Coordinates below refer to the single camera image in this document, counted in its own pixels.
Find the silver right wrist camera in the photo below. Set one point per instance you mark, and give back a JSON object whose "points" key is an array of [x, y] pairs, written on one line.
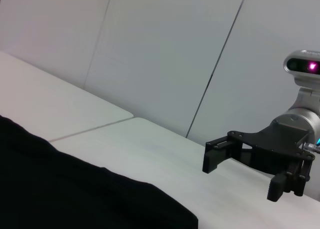
{"points": [[300, 65]]}

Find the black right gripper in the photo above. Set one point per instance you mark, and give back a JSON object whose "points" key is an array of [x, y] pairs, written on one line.
{"points": [[270, 144]]}

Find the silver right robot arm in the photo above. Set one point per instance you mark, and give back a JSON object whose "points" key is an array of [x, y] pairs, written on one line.
{"points": [[300, 119]]}

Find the black t-shirt white print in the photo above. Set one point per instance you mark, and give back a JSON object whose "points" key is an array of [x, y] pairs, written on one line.
{"points": [[50, 189]]}

